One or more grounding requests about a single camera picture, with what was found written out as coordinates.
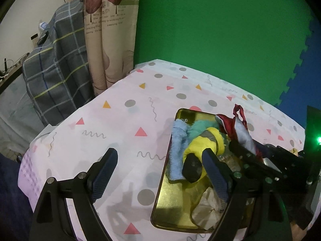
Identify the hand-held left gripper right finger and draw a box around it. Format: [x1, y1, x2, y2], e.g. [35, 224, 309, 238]
[201, 149, 293, 241]

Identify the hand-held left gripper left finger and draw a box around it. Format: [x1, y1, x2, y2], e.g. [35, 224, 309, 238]
[30, 147, 118, 241]

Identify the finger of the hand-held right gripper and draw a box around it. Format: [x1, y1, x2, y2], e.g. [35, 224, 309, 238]
[229, 139, 283, 179]
[263, 144, 305, 166]

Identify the beige fuzzy sock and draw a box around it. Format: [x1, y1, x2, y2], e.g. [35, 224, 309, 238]
[218, 152, 242, 175]

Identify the light blue sock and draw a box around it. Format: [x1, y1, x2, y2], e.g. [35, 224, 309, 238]
[234, 120, 257, 155]

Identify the yellow sock with black toe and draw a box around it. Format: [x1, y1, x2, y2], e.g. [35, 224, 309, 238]
[182, 127, 227, 184]

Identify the white sock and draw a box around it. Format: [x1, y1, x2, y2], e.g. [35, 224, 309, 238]
[192, 187, 230, 229]

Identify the red patterned sock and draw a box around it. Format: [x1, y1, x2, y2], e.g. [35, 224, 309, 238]
[216, 104, 249, 141]

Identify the blue fuzzy sock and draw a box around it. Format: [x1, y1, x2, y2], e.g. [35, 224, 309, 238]
[167, 119, 188, 181]

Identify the gold metal tray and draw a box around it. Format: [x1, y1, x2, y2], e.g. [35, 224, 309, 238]
[150, 108, 257, 231]

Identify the teal fuzzy sock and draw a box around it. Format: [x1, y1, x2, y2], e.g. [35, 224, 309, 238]
[187, 120, 218, 141]

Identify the pink printed tablecloth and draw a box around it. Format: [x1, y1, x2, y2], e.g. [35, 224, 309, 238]
[19, 59, 306, 241]

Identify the blue foam mat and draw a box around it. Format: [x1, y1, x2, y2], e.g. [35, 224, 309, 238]
[278, 17, 321, 131]

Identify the grey plaid blanket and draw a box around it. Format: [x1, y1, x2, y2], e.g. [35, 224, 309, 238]
[22, 0, 96, 127]

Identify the beige printed curtain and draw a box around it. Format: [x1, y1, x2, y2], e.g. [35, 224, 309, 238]
[83, 0, 141, 96]

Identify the green foam mat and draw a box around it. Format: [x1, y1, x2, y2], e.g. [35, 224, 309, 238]
[132, 0, 317, 121]

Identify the dark wooden shelf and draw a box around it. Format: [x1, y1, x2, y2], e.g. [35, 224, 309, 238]
[0, 53, 30, 91]

